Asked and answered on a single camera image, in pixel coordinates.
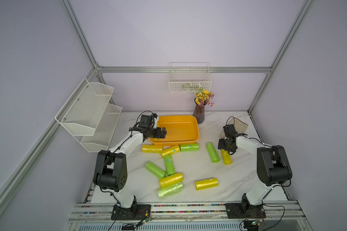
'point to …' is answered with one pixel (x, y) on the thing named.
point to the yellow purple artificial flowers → (203, 97)
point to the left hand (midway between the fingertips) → (159, 133)
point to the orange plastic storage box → (180, 129)
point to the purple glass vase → (199, 112)
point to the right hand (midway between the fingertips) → (225, 148)
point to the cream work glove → (240, 127)
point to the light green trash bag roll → (169, 190)
